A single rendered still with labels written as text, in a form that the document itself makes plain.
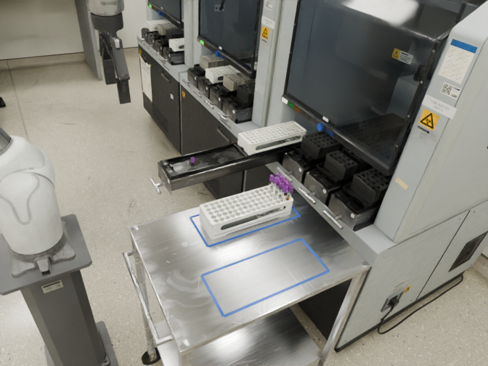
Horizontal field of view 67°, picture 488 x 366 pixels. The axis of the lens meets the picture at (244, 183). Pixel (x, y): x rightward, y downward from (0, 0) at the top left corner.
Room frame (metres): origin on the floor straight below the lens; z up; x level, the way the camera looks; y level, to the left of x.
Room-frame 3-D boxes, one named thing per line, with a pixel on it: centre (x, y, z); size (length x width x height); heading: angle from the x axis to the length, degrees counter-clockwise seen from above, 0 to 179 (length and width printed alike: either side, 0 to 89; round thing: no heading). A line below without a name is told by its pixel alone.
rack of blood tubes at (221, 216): (0.91, -0.02, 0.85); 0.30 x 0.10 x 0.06; 122
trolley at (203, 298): (0.78, -0.03, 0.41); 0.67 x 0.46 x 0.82; 122
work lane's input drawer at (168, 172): (1.32, 0.04, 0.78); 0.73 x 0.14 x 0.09; 124
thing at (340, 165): (1.22, -0.35, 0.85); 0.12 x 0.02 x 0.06; 34
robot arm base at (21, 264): (0.78, 0.62, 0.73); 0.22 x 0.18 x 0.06; 34
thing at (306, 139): (1.34, -0.27, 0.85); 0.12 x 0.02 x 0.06; 35
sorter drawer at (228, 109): (1.93, -0.15, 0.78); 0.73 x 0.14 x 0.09; 124
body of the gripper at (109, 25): (0.97, 0.38, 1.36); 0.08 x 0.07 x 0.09; 34
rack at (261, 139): (1.42, -0.10, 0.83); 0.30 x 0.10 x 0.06; 124
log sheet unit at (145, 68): (2.86, 0.88, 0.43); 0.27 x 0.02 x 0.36; 34
